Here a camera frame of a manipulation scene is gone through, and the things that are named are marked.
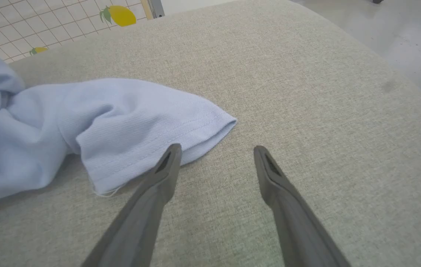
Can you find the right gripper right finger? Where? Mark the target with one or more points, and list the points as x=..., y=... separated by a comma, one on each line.
x=295, y=222

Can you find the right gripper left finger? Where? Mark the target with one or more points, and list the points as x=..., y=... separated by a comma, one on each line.
x=147, y=207

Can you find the grey metal frame post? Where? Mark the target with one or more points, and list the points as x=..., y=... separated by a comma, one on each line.
x=157, y=7

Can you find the beige fabric sofa cushion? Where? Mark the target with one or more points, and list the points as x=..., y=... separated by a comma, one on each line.
x=306, y=92

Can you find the light blue knit garment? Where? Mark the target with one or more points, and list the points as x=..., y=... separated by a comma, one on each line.
x=121, y=122

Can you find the lemon print grid cloth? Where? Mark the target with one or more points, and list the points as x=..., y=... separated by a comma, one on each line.
x=47, y=22

